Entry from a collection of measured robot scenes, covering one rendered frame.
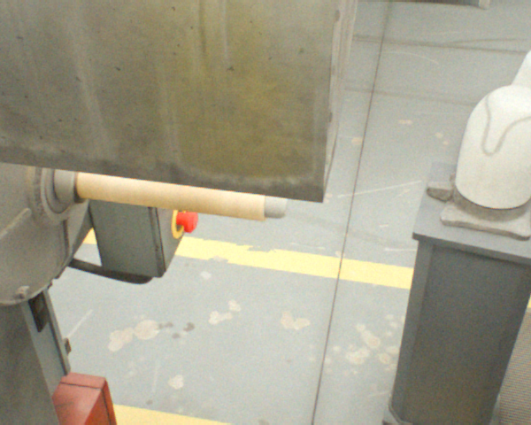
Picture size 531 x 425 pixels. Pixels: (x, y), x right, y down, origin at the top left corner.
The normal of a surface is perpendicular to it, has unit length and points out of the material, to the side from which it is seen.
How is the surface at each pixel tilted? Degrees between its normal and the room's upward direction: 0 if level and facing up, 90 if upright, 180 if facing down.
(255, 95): 90
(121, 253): 90
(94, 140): 90
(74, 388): 0
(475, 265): 90
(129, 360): 0
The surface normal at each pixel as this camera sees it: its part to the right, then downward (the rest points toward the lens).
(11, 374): 0.98, 0.13
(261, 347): 0.00, -0.77
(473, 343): -0.32, 0.60
